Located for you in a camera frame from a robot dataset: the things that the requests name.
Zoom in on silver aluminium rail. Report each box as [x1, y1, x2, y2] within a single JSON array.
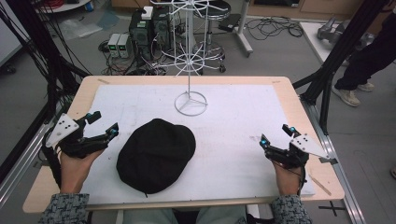
[[0, 104, 64, 209], [299, 98, 368, 224]]

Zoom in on right hand-held gripper cable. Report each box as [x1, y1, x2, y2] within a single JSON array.
[[297, 161, 309, 198]]

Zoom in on person's left hand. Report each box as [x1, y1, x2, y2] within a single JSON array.
[[59, 148, 106, 194]]

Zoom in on flat black box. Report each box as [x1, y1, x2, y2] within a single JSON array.
[[217, 12, 243, 33]]

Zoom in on white foam mat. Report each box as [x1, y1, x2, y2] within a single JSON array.
[[80, 84, 316, 207]]

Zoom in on white platform board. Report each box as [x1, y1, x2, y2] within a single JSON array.
[[299, 21, 351, 67]]

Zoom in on left hand-held gripper cable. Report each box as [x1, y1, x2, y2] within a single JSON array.
[[40, 129, 64, 189]]

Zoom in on white wire hat rack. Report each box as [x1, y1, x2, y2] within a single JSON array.
[[148, 0, 232, 118]]

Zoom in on white table leg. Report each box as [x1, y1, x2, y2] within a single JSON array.
[[233, 0, 255, 59]]

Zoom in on person's legs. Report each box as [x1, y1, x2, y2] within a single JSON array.
[[121, 204, 248, 224], [333, 10, 396, 91]]

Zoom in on thin wooden stick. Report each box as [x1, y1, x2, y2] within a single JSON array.
[[307, 173, 333, 197]]

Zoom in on person's right hand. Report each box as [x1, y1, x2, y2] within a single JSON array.
[[272, 161, 304, 197]]

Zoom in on black round stool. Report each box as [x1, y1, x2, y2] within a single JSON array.
[[193, 0, 233, 75]]

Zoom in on black hat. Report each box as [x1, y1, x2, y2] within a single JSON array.
[[116, 118, 197, 196]]

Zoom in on black computer tower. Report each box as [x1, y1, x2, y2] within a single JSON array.
[[128, 8, 154, 63], [151, 5, 173, 53]]

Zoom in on grey machine part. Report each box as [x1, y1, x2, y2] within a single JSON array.
[[316, 16, 375, 51]]

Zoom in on hand-held gripper cable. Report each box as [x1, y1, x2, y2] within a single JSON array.
[[40, 129, 64, 189], [297, 161, 309, 198]]

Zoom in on black metal frame stand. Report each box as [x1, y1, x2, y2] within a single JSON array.
[[0, 0, 92, 185], [291, 0, 391, 136]]

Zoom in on black floor cables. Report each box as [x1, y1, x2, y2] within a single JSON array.
[[245, 16, 305, 42]]

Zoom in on clear plastic sheet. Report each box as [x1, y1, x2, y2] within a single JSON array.
[[58, 18, 105, 41]]

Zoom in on grey power supply unit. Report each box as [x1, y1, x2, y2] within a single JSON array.
[[106, 33, 121, 59], [117, 33, 132, 60]]

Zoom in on white round table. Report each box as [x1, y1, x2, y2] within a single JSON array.
[[35, 0, 92, 14]]

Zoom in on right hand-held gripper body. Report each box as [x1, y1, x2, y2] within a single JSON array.
[[265, 133, 332, 169]]

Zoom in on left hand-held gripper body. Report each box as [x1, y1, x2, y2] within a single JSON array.
[[45, 113, 110, 160]]

